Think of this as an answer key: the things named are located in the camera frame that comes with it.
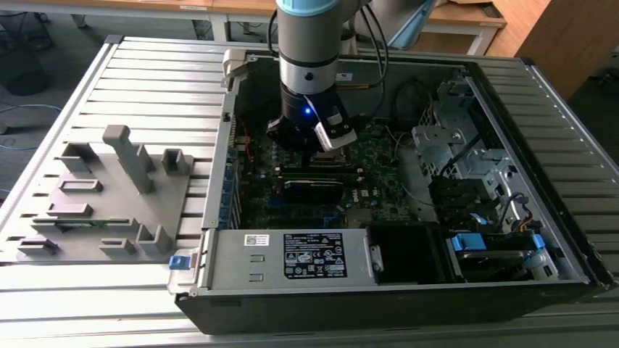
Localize CPU socket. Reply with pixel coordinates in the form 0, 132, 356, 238
301, 146, 353, 170

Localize black graphics card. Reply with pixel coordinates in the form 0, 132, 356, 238
281, 178, 345, 206

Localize grey plastic case latch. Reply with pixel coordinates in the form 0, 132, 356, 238
220, 49, 248, 87

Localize green motherboard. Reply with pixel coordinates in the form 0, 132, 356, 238
230, 119, 426, 230

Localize bronze chipset heat sink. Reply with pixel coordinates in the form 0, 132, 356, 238
345, 208, 373, 224

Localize silver metal drive cage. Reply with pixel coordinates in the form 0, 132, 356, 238
409, 79, 532, 218

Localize grey power supply unit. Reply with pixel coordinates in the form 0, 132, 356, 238
194, 228, 376, 291

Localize grey parts rack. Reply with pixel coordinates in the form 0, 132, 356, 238
13, 124, 197, 262

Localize wooden desk white legs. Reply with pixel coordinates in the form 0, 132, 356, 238
414, 0, 508, 56
0, 0, 280, 43

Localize blue disk carrier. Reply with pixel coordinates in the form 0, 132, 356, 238
446, 231, 486, 253

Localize green RAM stick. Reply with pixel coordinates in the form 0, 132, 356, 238
54, 220, 110, 228

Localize black PC case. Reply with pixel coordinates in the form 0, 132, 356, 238
166, 46, 617, 336

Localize hard disk drive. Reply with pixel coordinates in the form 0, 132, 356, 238
456, 249, 528, 283

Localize black waste bin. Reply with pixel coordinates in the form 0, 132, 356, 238
1, 54, 53, 97

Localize wooden cabinet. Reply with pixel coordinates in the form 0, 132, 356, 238
485, 0, 619, 101

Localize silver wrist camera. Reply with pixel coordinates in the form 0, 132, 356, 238
312, 107, 358, 152

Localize black cable loop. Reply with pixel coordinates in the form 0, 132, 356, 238
392, 78, 432, 126

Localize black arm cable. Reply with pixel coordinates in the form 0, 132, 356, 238
357, 5, 390, 88

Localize blue floor cable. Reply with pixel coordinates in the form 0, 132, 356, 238
0, 104, 61, 152

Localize coloured wire bundle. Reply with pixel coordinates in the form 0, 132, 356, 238
514, 213, 537, 233

